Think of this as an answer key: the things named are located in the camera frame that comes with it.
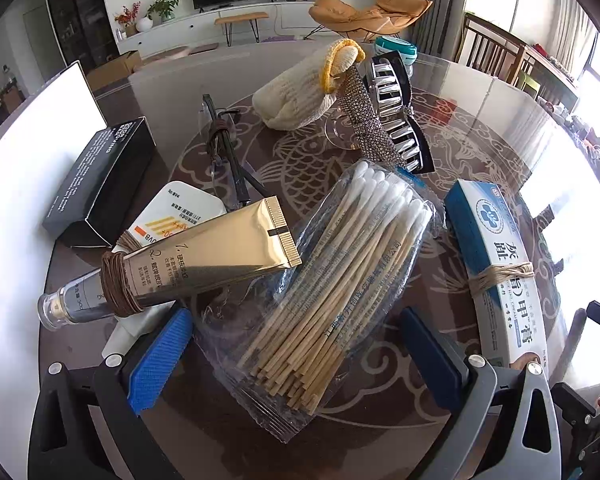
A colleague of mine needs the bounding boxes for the cardboard box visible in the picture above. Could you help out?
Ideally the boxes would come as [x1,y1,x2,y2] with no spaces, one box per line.
[86,50,142,92]

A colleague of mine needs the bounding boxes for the teal round box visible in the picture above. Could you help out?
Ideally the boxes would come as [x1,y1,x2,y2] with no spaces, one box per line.
[374,36,419,66]

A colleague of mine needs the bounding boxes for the clear plastic ring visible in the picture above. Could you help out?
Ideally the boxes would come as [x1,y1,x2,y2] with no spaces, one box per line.
[324,110,366,150]

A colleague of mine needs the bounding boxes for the gold cosmetic tube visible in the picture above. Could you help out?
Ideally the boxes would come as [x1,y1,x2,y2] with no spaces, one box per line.
[37,196,303,331]

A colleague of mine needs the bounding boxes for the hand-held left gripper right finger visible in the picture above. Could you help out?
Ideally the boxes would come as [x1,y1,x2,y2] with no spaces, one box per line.
[398,306,568,480]

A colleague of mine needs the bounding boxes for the glasses with dark frame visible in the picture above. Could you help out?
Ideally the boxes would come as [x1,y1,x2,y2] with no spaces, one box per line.
[197,94,266,211]

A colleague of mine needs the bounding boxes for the blue white medicine box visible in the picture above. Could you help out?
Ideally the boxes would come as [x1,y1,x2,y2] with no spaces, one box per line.
[442,179,551,368]

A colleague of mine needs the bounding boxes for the dark display cabinet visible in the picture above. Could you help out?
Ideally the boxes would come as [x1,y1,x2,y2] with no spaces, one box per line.
[45,0,118,61]

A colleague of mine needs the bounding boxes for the bushy green potted plant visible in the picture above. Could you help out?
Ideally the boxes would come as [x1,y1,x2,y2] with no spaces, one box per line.
[146,0,182,23]

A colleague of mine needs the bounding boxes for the cream knitted glove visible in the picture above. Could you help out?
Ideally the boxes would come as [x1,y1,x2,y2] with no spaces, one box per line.
[252,40,367,132]

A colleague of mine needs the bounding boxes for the cotton swab packet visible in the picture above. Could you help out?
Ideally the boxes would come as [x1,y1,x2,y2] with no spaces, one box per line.
[192,157,448,443]

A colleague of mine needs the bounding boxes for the orange lounge chair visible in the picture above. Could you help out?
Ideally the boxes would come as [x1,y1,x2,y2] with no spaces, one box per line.
[308,0,433,41]

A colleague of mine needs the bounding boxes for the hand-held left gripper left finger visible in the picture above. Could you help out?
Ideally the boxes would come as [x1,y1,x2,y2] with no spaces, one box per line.
[27,306,196,480]

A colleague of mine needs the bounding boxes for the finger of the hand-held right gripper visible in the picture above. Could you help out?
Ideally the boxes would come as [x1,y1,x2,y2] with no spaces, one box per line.
[561,300,600,361]
[551,381,600,443]

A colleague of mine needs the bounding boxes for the wooden bench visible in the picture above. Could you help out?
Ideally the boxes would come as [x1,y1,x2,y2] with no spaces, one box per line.
[215,11,271,46]

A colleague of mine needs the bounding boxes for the green stool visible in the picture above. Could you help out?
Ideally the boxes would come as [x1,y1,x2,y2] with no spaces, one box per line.
[517,70,538,98]

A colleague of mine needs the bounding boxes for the wooden slatted chair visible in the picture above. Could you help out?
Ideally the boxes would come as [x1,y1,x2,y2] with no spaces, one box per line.
[452,12,528,86]

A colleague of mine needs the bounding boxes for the white tube orange stripes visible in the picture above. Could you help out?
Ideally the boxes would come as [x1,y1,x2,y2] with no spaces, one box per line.
[101,180,231,361]

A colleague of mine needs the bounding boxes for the black silver claw clip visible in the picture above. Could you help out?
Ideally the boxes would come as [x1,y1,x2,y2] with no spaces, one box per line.
[362,50,436,175]

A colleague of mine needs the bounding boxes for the white television cabinet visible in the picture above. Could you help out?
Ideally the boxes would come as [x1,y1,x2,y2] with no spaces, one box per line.
[116,1,331,56]

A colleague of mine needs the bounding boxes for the black printed carton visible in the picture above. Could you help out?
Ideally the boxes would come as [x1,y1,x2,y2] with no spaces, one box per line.
[42,116,157,248]

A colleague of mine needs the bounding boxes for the red flower plant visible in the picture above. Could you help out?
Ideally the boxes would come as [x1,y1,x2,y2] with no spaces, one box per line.
[115,2,143,37]

